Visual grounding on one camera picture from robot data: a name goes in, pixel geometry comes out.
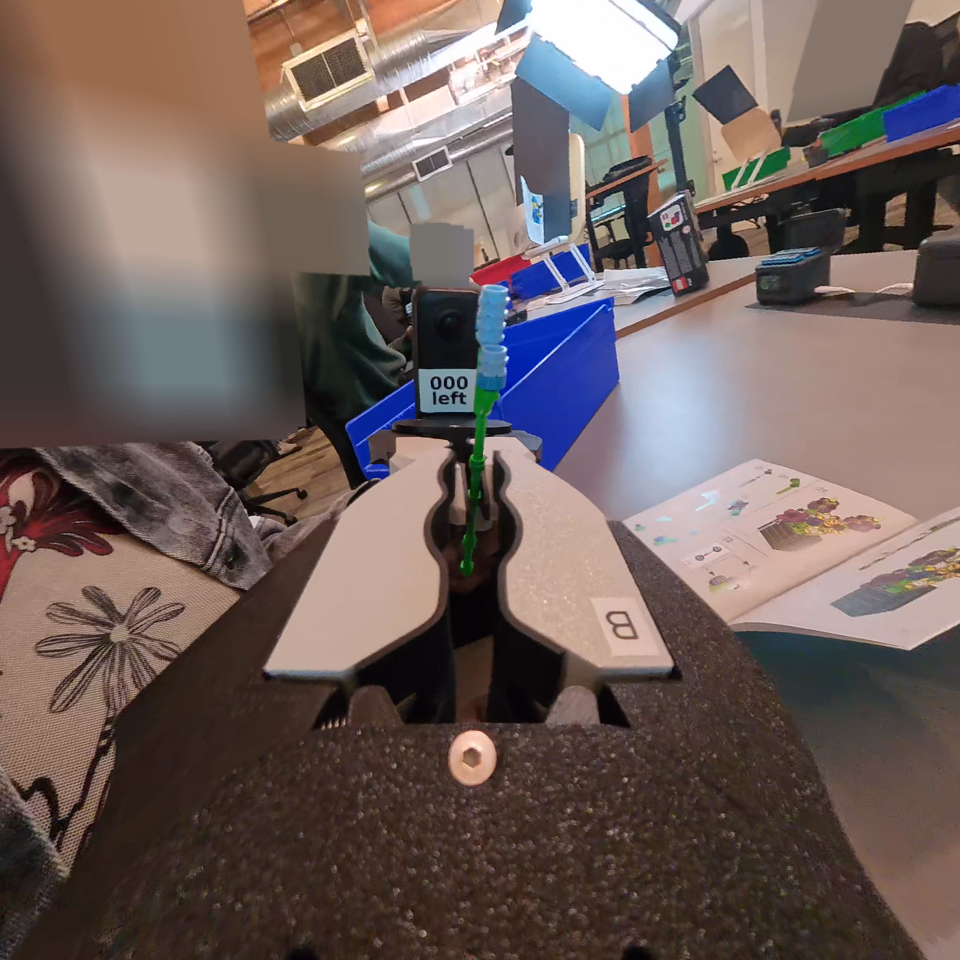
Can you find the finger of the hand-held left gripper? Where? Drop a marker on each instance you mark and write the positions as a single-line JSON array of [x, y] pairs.
[[488, 491], [420, 451]]

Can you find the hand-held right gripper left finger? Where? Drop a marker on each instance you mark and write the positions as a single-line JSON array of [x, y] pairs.
[[360, 585]]

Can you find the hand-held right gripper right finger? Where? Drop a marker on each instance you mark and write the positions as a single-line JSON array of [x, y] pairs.
[[562, 570]]

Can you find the blue lego flower stem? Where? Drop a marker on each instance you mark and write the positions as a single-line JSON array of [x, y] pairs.
[[492, 330]]

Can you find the lego instruction booklet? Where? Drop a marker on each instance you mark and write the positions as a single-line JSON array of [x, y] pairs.
[[780, 547]]

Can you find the small black lego box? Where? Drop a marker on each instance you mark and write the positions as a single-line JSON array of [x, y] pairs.
[[679, 247]]

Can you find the green lego baseplate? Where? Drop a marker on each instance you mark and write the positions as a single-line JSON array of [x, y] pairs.
[[754, 169]]

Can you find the stack of green lego plates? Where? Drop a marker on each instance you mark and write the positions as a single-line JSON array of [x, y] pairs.
[[862, 127]]

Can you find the stack of blue lego plates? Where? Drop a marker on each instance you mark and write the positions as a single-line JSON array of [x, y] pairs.
[[922, 112]]

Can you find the large blue plastic bin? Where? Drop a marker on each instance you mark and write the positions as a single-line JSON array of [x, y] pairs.
[[555, 360]]

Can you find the white folding stand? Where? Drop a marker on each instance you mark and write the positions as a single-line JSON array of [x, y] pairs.
[[566, 262]]

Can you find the office chair base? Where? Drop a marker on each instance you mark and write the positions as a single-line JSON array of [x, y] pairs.
[[259, 480]]

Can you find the white papers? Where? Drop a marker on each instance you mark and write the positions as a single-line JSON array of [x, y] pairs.
[[637, 285]]

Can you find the person's grey denim jacket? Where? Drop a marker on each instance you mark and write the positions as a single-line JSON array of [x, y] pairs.
[[157, 484]]

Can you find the person's floral shirt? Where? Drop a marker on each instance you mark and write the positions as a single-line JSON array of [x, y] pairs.
[[90, 637]]

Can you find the ceiling air vent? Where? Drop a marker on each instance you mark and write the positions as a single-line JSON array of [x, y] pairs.
[[328, 69]]

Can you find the black light stand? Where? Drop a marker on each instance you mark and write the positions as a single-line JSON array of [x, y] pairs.
[[681, 150]]

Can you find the studio light panel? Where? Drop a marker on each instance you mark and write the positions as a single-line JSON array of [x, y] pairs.
[[600, 34]]

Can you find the open grey battery case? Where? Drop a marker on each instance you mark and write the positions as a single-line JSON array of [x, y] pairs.
[[795, 270]]

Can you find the background wooden desk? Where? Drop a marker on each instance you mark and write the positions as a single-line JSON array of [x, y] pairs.
[[847, 161]]

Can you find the closed grey case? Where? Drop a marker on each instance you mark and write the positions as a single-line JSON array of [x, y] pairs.
[[939, 266]]

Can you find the round metal air duct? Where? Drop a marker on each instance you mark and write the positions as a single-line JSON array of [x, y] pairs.
[[420, 71]]

